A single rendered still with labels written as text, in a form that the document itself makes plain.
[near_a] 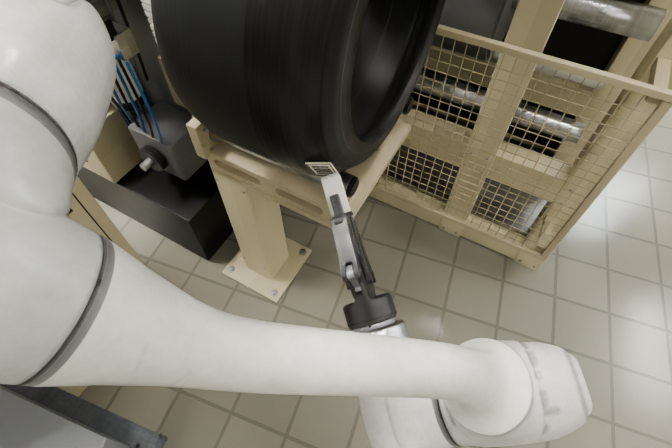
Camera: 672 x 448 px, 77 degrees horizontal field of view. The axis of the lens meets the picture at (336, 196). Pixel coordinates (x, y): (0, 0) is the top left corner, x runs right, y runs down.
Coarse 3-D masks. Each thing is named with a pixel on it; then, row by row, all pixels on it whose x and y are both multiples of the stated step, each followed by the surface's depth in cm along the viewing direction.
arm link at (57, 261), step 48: (0, 96) 24; (0, 144) 23; (48, 144) 26; (0, 192) 22; (48, 192) 25; (0, 240) 21; (48, 240) 24; (96, 240) 27; (0, 288) 21; (48, 288) 23; (0, 336) 21; (48, 336) 23
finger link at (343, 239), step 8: (344, 216) 62; (344, 224) 62; (336, 232) 61; (344, 232) 61; (336, 240) 61; (344, 240) 61; (352, 240) 61; (336, 248) 60; (344, 248) 60; (352, 248) 60; (344, 256) 60; (352, 256) 59; (344, 264) 59; (352, 264) 59; (344, 272) 58; (360, 272) 58; (344, 280) 58
